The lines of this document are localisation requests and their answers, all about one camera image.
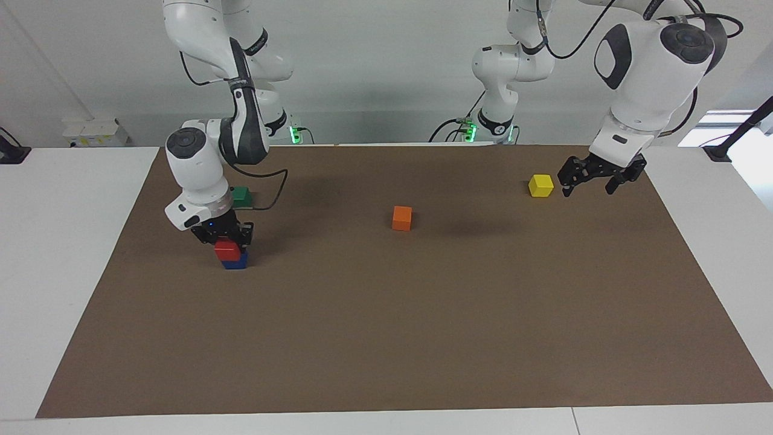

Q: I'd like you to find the white box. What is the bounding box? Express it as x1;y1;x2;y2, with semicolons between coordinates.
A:
63;117;131;149

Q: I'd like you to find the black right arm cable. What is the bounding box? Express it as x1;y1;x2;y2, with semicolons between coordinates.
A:
233;166;289;211

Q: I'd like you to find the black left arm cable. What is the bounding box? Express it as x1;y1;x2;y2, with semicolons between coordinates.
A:
534;0;745;140

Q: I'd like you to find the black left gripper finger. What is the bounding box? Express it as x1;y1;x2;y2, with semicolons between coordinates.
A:
605;158;647;196
556;158;585;198

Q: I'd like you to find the black clamp stand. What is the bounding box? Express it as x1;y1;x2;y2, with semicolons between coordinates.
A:
0;126;32;165
703;95;773;163

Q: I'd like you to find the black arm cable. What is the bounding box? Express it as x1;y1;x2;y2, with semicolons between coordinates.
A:
534;0;745;140
233;166;289;211

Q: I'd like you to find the brown table mat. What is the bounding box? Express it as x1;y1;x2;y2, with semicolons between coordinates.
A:
35;144;773;419

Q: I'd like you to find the red wooden block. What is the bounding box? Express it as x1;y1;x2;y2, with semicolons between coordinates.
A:
214;237;243;262

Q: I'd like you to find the black base cable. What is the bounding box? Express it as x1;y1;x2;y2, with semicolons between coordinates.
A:
428;117;479;144

